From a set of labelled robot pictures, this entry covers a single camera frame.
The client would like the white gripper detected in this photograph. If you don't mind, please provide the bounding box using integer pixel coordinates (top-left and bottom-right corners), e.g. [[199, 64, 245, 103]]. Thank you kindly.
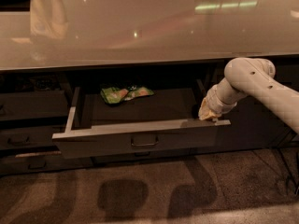
[[198, 84, 238, 120]]

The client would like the grey drawer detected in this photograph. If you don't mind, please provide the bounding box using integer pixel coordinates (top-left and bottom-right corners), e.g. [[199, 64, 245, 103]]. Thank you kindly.
[[0, 91, 68, 121], [0, 126, 60, 150], [52, 87, 231, 159], [91, 148, 190, 165], [0, 151, 93, 176]]

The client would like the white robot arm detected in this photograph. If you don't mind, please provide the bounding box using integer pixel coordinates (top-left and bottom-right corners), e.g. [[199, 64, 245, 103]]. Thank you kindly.
[[198, 58, 299, 133]]

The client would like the grey cabinet door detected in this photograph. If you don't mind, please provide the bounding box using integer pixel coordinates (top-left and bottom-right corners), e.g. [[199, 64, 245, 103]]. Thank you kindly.
[[192, 58, 299, 156]]

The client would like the green snack bag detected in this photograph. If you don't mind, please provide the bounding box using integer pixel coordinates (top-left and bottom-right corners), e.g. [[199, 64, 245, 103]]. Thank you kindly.
[[100, 86, 154, 105]]

